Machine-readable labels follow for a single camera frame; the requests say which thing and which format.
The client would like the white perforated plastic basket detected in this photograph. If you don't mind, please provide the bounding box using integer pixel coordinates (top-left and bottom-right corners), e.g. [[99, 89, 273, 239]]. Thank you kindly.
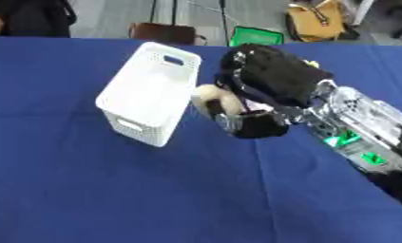
[[94, 41, 204, 148]]

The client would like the black tripod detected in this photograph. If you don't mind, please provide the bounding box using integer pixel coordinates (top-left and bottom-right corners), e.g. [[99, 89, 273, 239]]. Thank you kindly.
[[147, 0, 234, 47]]

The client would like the green box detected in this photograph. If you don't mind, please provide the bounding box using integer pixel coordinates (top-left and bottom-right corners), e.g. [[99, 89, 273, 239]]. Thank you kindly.
[[227, 26, 286, 47]]

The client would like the person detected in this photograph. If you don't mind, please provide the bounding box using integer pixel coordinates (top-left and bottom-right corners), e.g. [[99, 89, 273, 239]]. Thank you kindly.
[[0, 0, 80, 39]]

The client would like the cream plush toy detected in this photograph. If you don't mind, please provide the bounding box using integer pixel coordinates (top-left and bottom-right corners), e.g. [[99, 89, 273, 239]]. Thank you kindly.
[[190, 83, 246, 122]]

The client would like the yellow handbag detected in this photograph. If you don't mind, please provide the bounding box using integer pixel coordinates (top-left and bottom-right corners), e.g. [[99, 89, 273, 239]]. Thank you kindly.
[[283, 0, 347, 43]]

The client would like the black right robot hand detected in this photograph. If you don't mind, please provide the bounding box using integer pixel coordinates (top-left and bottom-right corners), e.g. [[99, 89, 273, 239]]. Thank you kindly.
[[210, 43, 335, 140]]

